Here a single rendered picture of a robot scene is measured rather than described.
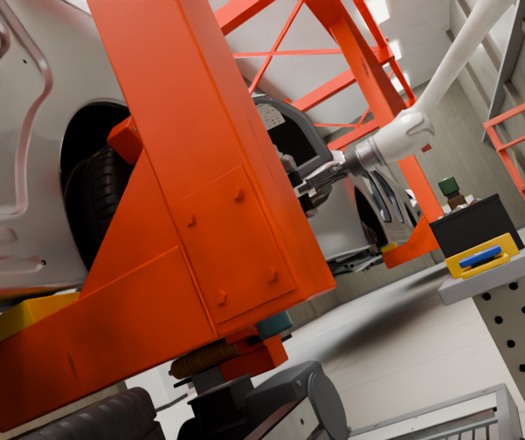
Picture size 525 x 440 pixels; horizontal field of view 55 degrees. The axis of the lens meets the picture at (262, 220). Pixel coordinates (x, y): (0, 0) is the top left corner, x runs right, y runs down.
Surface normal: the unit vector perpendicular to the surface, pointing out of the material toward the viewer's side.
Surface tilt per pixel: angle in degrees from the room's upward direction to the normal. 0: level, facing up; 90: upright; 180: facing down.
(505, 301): 90
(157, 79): 90
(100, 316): 90
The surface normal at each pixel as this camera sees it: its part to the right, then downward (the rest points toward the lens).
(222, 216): -0.40, -0.02
